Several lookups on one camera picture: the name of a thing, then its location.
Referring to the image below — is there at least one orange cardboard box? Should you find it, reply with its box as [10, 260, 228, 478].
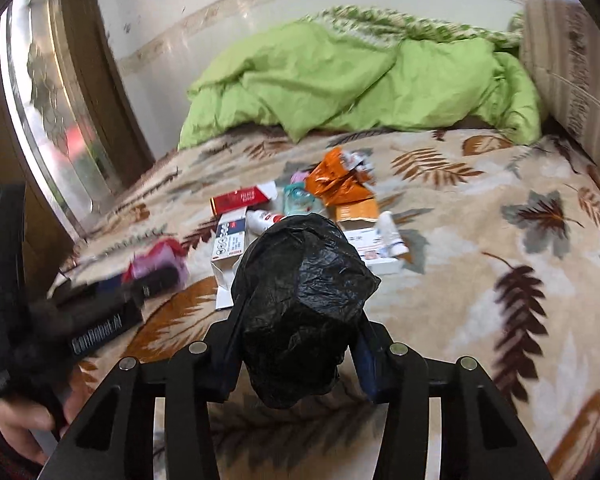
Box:
[332, 195, 381, 223]

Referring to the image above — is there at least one blue white medicine box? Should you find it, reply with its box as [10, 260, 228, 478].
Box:
[209, 212, 253, 311]

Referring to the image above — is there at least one beige leaf print blanket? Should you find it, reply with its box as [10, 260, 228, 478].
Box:
[45, 127, 600, 480]

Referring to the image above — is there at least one teal plastic packet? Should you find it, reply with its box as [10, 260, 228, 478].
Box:
[282, 183, 326, 218]

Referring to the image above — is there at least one green quilt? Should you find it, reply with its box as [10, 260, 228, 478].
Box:
[177, 5, 546, 151]

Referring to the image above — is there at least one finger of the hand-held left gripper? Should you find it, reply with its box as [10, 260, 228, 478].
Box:
[97, 266, 179, 300]

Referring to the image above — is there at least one white spray bottle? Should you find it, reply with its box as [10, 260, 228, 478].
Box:
[377, 211, 408, 256]

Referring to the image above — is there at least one black plastic trash bag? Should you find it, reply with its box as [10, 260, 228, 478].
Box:
[230, 214, 382, 409]

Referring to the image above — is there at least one small white plastic bottle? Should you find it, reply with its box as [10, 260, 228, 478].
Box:
[245, 209, 287, 235]

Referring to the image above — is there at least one orange foil wrapper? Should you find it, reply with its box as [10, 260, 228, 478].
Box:
[305, 146, 376, 206]

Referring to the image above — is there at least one striped floral pillow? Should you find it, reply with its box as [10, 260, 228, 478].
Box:
[520, 0, 600, 163]

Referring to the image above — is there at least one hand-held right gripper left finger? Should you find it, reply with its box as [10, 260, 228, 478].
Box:
[37, 300, 246, 480]

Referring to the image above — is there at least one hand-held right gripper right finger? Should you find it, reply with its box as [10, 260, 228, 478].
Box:
[352, 319, 553, 480]

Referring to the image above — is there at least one person's left hand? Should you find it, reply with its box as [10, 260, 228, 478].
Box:
[0, 385, 90, 466]

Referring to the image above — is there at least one pink red packet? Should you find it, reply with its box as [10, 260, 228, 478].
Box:
[122, 239, 190, 292]

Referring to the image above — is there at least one red cigarette box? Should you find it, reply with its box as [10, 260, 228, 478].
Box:
[210, 182, 278, 217]

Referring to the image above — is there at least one flat white cardboard box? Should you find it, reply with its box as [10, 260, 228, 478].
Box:
[342, 227, 406, 276]

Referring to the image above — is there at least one wooden door with glass pane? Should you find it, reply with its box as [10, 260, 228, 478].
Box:
[0, 0, 156, 281]

